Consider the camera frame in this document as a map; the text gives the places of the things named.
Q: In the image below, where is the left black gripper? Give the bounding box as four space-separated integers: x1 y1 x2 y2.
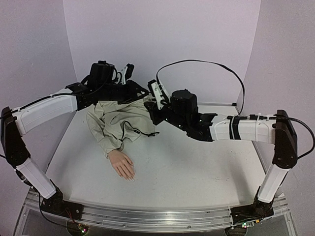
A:
99 80 151 105

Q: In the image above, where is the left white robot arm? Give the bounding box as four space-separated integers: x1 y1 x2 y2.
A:
0 60 149 215

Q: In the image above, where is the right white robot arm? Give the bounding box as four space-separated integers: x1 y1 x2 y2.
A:
144 89 297 225

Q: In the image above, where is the beige jacket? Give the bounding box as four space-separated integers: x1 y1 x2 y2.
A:
86 98 158 157

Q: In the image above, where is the mannequin hand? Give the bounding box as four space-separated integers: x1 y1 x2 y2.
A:
108 149 135 181

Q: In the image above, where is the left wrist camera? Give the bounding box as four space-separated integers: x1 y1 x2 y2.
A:
120 63 134 85

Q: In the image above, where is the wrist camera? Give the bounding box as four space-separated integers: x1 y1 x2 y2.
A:
120 63 134 85
148 80 170 110

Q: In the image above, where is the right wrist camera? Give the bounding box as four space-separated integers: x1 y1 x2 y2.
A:
148 80 170 110

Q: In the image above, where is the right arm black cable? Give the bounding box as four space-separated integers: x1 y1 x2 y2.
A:
156 59 315 159

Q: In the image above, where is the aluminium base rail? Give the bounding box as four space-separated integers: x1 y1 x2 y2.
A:
26 189 294 233

